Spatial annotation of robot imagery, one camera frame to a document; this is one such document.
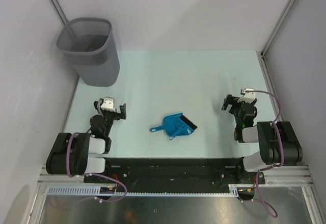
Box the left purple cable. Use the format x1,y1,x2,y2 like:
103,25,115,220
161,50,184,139
48,109,128,209

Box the blue hand brush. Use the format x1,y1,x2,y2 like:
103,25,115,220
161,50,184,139
169,114,198,141

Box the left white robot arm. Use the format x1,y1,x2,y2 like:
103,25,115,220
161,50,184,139
45,97,127,183

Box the grey mesh waste bin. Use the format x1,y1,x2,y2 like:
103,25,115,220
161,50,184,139
57,17,120,87

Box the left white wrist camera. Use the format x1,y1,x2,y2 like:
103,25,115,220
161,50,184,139
100,97,116,111

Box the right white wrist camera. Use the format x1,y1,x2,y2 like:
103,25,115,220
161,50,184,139
238,88,256,103

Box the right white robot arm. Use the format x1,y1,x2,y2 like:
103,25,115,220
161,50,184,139
221,93,303,184

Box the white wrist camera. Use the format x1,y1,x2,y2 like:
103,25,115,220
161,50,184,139
100,97,116,111
238,88,256,103

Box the white slotted cable duct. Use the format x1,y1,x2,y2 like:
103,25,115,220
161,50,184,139
47,185,248,197

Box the blue plastic dustpan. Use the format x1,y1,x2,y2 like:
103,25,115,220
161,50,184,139
150,113,183,136

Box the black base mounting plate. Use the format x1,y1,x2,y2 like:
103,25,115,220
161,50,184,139
52,156,299,186

